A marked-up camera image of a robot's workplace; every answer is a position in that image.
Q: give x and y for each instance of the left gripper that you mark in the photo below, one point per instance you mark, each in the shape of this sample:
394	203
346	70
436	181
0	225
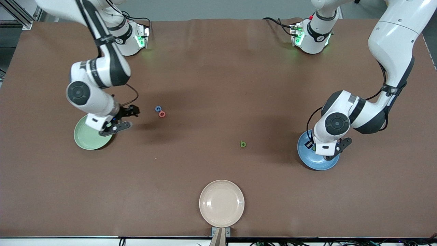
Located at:
309	145

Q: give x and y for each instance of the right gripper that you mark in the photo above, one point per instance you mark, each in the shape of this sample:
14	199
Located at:
127	111

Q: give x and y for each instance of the green lowercase letter b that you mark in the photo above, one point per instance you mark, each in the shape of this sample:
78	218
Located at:
242	144

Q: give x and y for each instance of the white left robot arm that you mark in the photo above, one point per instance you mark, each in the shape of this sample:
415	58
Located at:
392	37

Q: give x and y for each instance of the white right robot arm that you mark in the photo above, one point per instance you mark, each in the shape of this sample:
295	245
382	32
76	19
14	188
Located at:
92	102

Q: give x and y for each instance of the blue plate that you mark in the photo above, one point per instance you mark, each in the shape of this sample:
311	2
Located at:
307	159

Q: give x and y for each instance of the light green plate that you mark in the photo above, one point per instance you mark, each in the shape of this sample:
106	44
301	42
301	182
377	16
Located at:
85	138

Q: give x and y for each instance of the brown table mat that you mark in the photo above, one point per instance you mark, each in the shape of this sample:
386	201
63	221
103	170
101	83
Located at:
205	85

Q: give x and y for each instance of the beige plate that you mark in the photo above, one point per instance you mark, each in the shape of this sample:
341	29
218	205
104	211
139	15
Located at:
222	203

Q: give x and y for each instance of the black table edge rail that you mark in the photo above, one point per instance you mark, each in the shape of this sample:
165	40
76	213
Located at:
307	238

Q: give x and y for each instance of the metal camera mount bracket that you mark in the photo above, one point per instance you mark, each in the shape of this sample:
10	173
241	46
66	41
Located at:
220	239

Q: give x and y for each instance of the aluminium frame post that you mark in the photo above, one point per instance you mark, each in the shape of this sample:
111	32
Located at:
26	24

